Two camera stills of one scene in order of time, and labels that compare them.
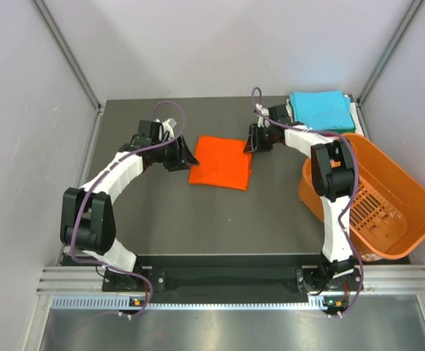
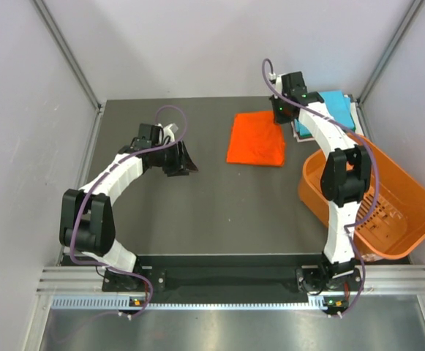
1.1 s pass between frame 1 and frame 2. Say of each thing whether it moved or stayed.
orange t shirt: moved
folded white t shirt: stayed
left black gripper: stayed
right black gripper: moved
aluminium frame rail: stayed
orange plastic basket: stayed
